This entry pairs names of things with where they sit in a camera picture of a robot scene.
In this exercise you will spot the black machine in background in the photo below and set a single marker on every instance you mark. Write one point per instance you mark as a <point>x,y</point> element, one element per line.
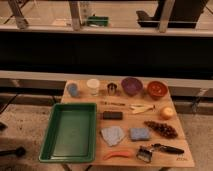
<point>185,14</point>

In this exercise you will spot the brown stick tool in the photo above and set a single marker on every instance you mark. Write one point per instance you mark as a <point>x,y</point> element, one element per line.
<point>112,103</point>

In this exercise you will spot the black handled tool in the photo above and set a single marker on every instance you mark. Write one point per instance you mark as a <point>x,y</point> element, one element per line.
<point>167,149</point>

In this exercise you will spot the metal binder clip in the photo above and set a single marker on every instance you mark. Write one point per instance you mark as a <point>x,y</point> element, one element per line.
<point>144,154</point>

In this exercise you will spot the blue sponge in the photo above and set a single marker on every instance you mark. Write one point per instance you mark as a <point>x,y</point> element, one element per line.
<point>137,134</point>

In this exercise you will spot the purple bowl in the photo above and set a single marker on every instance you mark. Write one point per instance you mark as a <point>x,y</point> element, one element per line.
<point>131,86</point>

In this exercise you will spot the black eraser block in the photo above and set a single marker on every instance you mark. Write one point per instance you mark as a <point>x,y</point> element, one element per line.
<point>112,115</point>

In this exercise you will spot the small metal cup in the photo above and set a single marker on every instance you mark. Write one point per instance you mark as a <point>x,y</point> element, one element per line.
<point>112,88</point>

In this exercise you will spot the green plastic tray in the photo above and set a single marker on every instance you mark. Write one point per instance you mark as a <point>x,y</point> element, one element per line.
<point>70,136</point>

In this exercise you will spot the orange-red bowl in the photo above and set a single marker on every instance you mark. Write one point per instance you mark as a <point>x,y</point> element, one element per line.
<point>157,89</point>

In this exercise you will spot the orange-red chili pepper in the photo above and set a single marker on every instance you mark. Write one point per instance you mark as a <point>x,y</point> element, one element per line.
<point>124,153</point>

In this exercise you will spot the white plastic cup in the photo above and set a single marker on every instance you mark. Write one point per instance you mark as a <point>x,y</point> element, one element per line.
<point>93,85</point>

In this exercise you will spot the dark grape bunch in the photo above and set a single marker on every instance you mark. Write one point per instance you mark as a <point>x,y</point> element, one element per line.
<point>162,129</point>

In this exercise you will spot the blue plastic cup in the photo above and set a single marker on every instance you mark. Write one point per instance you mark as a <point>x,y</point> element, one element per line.
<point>72,89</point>

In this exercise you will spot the green box in background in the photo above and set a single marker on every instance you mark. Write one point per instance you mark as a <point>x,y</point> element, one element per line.
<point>98,20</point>

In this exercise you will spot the cream plastic banana peel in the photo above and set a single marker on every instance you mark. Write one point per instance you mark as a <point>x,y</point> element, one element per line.
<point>136,109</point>

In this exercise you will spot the yellow-orange round fruit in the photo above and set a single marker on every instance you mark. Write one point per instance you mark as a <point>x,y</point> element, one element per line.
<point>167,113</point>

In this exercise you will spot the light blue folded cloth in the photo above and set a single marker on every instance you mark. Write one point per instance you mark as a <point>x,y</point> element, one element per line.
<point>112,135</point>

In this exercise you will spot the black object on floor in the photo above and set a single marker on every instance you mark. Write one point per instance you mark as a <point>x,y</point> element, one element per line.
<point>17,152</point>

